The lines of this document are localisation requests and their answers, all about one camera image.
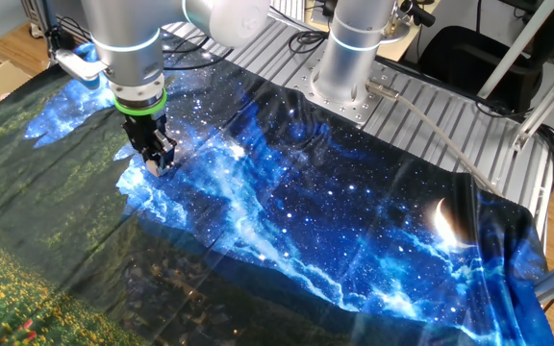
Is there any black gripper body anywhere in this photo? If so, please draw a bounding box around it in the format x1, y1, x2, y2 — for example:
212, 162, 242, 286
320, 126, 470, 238
121, 111, 167, 154

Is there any green flange ring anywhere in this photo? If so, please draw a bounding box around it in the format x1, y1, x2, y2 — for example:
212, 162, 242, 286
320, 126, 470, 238
113, 88, 168, 117

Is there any black fixed camera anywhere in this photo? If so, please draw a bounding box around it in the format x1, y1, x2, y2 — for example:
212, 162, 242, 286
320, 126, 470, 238
399, 0, 437, 28

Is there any black box on camera bar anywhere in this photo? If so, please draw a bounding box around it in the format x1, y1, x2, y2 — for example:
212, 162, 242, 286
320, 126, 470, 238
45, 26, 75, 52

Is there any white aluminium frame pole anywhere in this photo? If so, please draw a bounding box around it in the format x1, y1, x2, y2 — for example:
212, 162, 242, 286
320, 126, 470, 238
477, 0, 554, 101

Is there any silver aluminium frame strut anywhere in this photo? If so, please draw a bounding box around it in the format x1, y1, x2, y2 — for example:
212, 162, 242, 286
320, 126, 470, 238
511, 50, 554, 153

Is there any black coiled cable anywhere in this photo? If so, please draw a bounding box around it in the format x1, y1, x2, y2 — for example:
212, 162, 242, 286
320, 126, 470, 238
288, 28, 330, 55

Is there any aluminium frame rack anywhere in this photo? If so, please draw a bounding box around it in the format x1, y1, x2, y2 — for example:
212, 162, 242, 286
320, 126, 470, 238
19, 0, 95, 45

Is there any black office chair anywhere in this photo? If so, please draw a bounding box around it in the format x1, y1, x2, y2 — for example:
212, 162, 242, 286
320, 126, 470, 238
415, 24, 545, 116

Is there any galaxy landscape printed cloth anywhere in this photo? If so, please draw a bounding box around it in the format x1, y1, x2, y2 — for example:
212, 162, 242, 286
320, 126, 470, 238
0, 16, 554, 346

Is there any silver robot base mount plate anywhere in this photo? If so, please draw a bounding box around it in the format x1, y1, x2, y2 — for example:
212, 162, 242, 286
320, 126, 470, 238
284, 45, 399, 129

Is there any grey hose with metal connector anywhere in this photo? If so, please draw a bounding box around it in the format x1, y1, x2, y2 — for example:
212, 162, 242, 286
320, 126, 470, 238
365, 79, 503, 197

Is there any silver ribbed wrist camera bar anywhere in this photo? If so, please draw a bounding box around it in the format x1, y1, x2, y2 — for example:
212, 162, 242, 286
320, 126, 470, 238
54, 47, 113, 90

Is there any blue grey metal post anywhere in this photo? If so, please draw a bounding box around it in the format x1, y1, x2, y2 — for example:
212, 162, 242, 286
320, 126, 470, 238
36, 0, 69, 63

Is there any beige wooden board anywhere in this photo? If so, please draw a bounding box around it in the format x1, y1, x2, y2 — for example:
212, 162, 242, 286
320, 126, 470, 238
305, 0, 444, 62

